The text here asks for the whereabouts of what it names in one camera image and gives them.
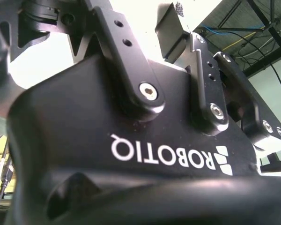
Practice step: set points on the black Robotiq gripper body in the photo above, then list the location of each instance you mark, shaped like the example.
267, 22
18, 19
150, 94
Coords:
72, 131

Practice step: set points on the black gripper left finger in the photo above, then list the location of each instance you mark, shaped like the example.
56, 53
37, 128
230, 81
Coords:
131, 61

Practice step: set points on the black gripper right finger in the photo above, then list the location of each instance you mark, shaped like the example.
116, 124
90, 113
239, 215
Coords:
212, 93

